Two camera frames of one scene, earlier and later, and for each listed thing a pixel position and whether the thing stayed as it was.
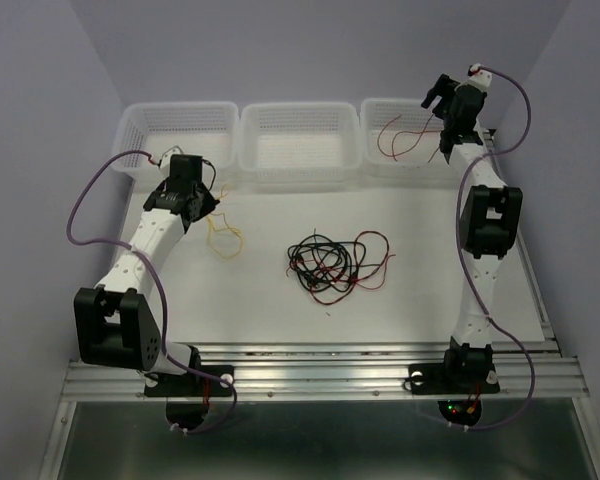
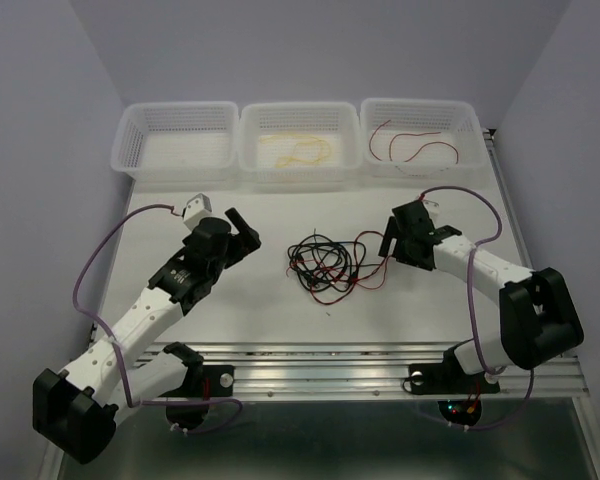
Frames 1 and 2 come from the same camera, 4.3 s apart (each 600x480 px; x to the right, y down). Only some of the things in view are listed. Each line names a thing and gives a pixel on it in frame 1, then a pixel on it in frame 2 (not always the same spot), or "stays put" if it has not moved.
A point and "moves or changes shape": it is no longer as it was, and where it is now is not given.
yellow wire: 223,192 moves or changes shape
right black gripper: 445,86 to 393,231
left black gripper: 209,204 to 244,242
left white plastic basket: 211,130 stays put
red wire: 422,132 moves or changes shape
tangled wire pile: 320,262 stays put
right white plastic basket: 400,139 stays put
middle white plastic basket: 300,146 stays put
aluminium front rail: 535,371 stays put
